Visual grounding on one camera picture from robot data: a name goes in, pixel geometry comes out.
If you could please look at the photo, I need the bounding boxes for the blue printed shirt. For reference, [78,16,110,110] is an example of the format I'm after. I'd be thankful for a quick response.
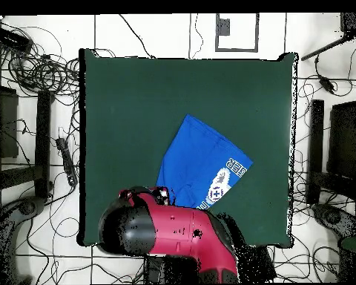
[156,113,254,210]

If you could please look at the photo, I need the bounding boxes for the dark flat panel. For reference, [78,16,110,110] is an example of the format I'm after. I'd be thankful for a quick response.
[326,99,356,180]
[0,84,19,160]

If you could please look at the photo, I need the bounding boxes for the dark green table cloth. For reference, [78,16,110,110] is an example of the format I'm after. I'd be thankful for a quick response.
[76,47,300,249]

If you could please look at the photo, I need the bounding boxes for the black power strip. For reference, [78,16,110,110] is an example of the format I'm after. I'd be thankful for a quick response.
[55,137,79,187]

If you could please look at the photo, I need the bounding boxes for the black upright bar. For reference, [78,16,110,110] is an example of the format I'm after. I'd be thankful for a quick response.
[34,90,52,199]
[306,99,325,206]

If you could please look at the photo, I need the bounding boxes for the small grey square plate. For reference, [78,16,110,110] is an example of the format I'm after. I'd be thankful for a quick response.
[217,18,231,36]

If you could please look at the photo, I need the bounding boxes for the black round stand base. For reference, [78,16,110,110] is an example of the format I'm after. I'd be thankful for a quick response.
[17,196,46,217]
[311,203,356,238]

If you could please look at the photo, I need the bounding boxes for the black power adapter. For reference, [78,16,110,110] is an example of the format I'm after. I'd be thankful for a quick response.
[317,75,337,94]

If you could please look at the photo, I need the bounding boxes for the black slanted rod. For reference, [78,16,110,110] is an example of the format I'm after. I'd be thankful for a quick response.
[300,34,349,62]

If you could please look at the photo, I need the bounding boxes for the black electronics box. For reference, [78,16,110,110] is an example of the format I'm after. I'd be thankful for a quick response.
[0,26,34,54]

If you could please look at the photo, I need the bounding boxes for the black corner equipment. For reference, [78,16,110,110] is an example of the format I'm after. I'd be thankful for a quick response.
[340,12,356,38]

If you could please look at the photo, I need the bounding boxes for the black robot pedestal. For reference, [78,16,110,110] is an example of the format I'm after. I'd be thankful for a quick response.
[144,255,201,284]

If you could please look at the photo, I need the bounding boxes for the grey rectangular floor frame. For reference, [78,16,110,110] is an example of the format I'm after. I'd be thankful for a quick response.
[215,13,260,53]

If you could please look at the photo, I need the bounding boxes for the tangled black cables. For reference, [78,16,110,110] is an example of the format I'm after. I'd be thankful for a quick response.
[0,17,82,105]

